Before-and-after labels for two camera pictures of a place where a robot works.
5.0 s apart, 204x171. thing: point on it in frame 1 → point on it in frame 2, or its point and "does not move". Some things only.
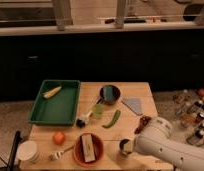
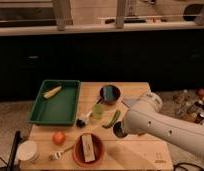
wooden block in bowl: x=88 y=147 does not move
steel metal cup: x=126 y=146 → x=118 y=130
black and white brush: x=82 y=121 does not move
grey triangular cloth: x=134 y=104 does not move
